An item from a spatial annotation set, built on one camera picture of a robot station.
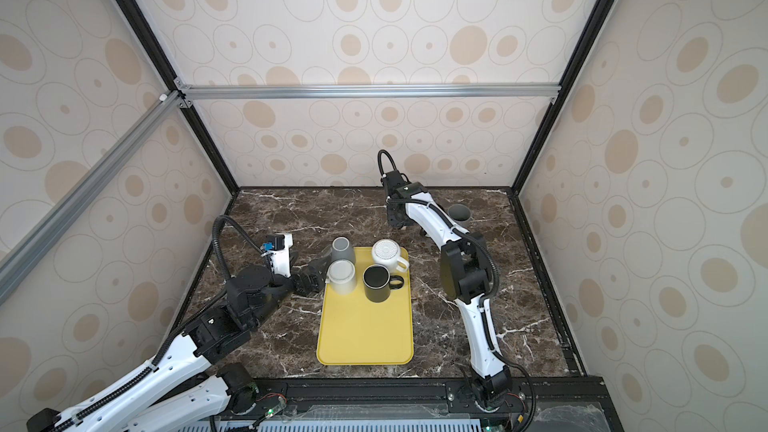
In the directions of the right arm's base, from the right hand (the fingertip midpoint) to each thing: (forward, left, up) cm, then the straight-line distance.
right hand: (402, 217), depth 99 cm
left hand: (-26, +20, +18) cm, 37 cm away
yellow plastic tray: (-34, +14, -8) cm, 38 cm away
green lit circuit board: (-53, +31, -7) cm, 62 cm away
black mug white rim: (-24, +8, 0) cm, 25 cm away
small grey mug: (-13, +19, +1) cm, 23 cm away
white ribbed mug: (-13, +5, -1) cm, 14 cm away
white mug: (-21, +19, -1) cm, 28 cm away
